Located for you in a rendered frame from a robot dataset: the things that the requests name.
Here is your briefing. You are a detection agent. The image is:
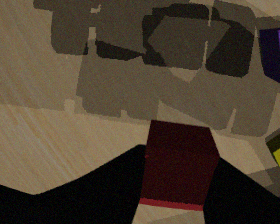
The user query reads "red block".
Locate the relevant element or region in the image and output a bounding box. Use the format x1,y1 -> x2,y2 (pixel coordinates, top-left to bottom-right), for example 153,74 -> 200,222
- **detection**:
139,120 -> 220,212

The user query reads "purple block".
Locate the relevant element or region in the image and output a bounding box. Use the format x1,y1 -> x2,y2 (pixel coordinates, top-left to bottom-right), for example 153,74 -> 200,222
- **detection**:
260,28 -> 280,83

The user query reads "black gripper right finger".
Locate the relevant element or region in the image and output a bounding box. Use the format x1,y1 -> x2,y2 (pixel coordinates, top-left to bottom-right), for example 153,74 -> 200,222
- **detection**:
203,157 -> 280,224

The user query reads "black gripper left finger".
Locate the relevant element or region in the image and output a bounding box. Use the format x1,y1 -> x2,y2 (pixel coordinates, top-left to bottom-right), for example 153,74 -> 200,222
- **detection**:
0,144 -> 147,224

